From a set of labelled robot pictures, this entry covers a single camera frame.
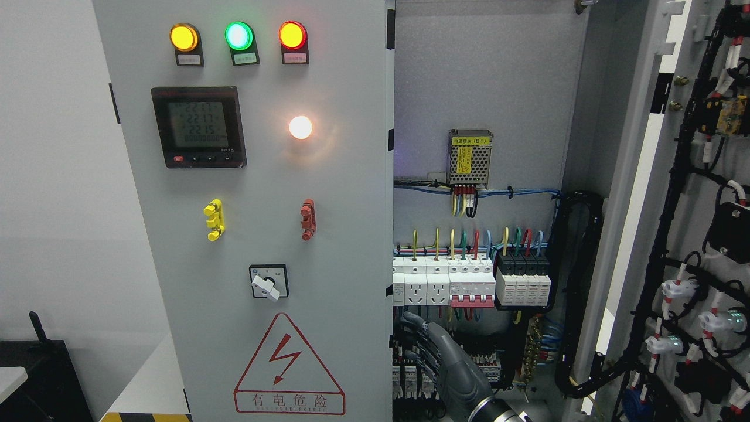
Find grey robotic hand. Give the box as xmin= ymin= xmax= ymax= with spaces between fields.
xmin=399 ymin=312 xmax=493 ymax=421

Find grey cabinet door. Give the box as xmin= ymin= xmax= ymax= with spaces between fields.
xmin=93 ymin=1 xmax=393 ymax=421
xmin=551 ymin=1 xmax=748 ymax=421

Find brass ground bar right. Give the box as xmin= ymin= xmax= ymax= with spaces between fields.
xmin=522 ymin=315 xmax=542 ymax=383

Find white red triple breaker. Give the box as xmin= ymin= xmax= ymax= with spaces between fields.
xmin=448 ymin=257 xmax=496 ymax=309

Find black white surge protector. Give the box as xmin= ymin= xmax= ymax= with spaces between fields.
xmin=495 ymin=252 xmax=552 ymax=308

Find red electrical hazard sticker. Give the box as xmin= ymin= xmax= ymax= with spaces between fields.
xmin=234 ymin=312 xmax=346 ymax=415

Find red terminal block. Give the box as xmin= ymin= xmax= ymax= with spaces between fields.
xmin=300 ymin=198 xmax=316 ymax=241

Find metal mesh power supply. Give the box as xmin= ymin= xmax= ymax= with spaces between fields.
xmin=447 ymin=128 xmax=493 ymax=185

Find yellow terminal block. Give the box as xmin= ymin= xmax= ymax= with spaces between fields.
xmin=203 ymin=198 xmax=226 ymax=242

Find white glowing indicator lamp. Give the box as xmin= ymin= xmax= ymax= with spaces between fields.
xmin=288 ymin=115 xmax=313 ymax=141

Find black digital power meter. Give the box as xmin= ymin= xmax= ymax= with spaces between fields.
xmin=152 ymin=86 xmax=246 ymax=169

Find red indicator lamp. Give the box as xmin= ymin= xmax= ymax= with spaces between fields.
xmin=278 ymin=21 xmax=308 ymax=50

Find black box at left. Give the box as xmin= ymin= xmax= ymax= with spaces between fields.
xmin=1 ymin=311 xmax=93 ymax=421

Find green indicator lamp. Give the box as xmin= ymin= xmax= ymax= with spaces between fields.
xmin=224 ymin=21 xmax=255 ymax=51

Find yellow indicator lamp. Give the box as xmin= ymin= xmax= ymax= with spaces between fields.
xmin=169 ymin=22 xmax=199 ymax=52

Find white din rail sockets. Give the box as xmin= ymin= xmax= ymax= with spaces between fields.
xmin=392 ymin=256 xmax=450 ymax=305

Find black right cable loom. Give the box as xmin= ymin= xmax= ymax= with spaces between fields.
xmin=548 ymin=190 xmax=639 ymax=400

